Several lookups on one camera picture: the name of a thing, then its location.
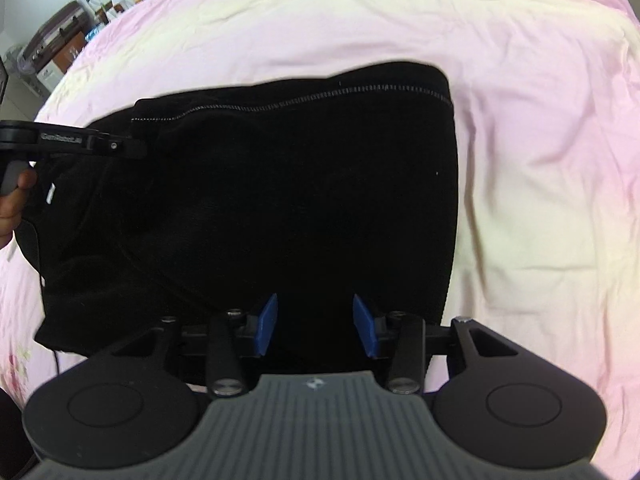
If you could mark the wooden nightstand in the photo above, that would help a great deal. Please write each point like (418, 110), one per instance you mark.
(69, 52)

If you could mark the black pants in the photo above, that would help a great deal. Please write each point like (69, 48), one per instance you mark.
(317, 191)

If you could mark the white cabinet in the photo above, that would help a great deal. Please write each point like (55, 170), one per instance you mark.
(53, 72)

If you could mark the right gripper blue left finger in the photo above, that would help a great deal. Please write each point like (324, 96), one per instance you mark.
(264, 326)

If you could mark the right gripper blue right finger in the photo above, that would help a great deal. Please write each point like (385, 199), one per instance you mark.
(365, 326)

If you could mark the person left hand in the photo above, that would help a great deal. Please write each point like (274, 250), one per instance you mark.
(12, 205)

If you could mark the pink floral duvet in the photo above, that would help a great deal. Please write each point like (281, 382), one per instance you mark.
(533, 370)

